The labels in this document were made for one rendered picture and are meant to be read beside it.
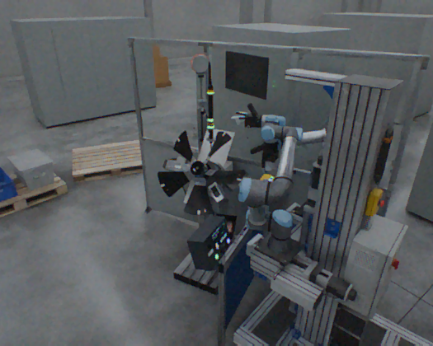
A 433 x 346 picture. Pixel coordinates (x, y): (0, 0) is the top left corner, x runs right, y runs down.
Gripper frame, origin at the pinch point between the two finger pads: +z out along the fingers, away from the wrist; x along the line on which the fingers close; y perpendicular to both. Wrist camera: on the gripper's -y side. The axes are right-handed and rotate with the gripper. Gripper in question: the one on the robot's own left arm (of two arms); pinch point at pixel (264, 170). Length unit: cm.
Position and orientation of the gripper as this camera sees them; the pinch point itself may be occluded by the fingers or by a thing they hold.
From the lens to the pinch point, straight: 204.4
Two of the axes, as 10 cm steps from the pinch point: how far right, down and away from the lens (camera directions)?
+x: 4.4, -4.1, 8.0
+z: 0.0, 8.9, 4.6
